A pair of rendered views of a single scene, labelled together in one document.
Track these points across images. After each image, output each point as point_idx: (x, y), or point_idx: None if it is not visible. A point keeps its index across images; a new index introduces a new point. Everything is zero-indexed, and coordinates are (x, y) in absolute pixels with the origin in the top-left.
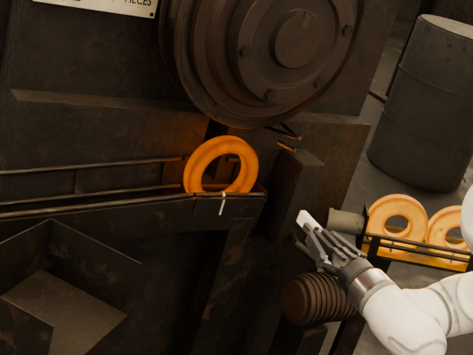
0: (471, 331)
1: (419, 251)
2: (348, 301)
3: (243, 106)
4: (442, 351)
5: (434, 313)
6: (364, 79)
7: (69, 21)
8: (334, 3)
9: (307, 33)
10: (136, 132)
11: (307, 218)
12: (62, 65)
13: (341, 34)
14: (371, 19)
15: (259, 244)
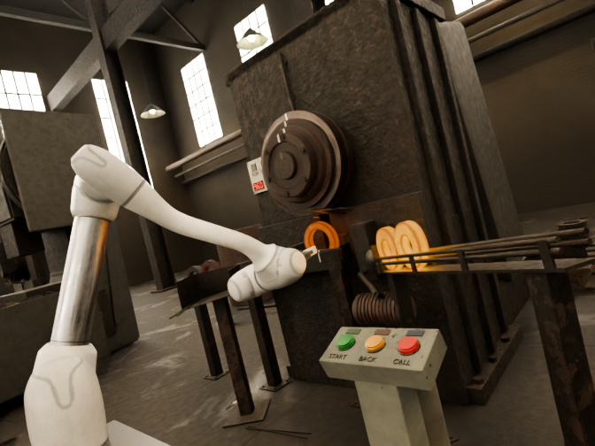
0: (265, 280)
1: (392, 262)
2: (380, 308)
3: (298, 203)
4: (235, 287)
5: (245, 269)
6: (410, 166)
7: (268, 196)
8: (290, 142)
9: (285, 160)
10: (294, 231)
11: (308, 248)
12: (273, 213)
13: (301, 153)
14: (390, 132)
15: (383, 285)
